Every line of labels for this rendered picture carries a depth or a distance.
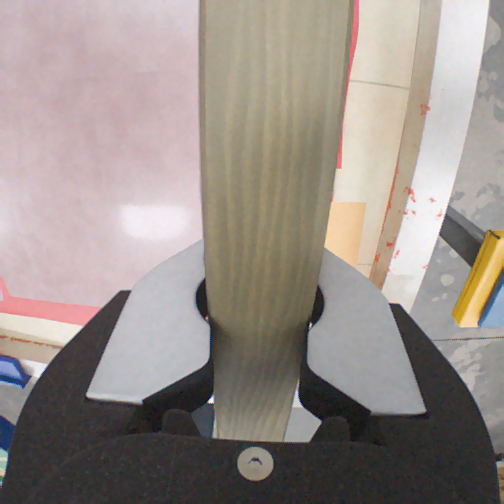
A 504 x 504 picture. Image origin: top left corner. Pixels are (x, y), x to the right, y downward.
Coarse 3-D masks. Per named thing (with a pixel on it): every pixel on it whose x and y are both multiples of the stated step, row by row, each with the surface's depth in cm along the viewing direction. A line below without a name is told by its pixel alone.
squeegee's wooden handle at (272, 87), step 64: (256, 0) 4; (320, 0) 4; (256, 64) 5; (320, 64) 5; (256, 128) 6; (320, 128) 5; (256, 192) 6; (320, 192) 6; (256, 256) 7; (320, 256) 7; (256, 320) 8; (256, 384) 9
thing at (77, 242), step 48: (0, 192) 27; (48, 192) 26; (96, 192) 26; (144, 192) 26; (192, 192) 26; (0, 240) 30; (48, 240) 29; (96, 240) 29; (144, 240) 29; (192, 240) 29; (48, 288) 33; (96, 288) 32
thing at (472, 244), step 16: (448, 208) 47; (448, 224) 44; (464, 224) 41; (448, 240) 44; (464, 240) 39; (480, 240) 37; (496, 240) 28; (464, 256) 39; (480, 256) 30; (496, 256) 28; (480, 272) 30; (496, 272) 29; (464, 288) 33; (480, 288) 30; (464, 304) 33; (480, 304) 32; (464, 320) 33
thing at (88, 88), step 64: (0, 0) 17; (64, 0) 18; (128, 0) 18; (192, 0) 18; (0, 64) 20; (64, 64) 21; (128, 64) 21; (192, 64) 21; (0, 128) 23; (64, 128) 23; (128, 128) 23; (192, 128) 23
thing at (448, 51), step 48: (432, 0) 16; (480, 0) 14; (432, 48) 17; (480, 48) 16; (432, 96) 18; (432, 144) 20; (432, 192) 22; (384, 240) 26; (432, 240) 24; (384, 288) 26; (0, 336) 38
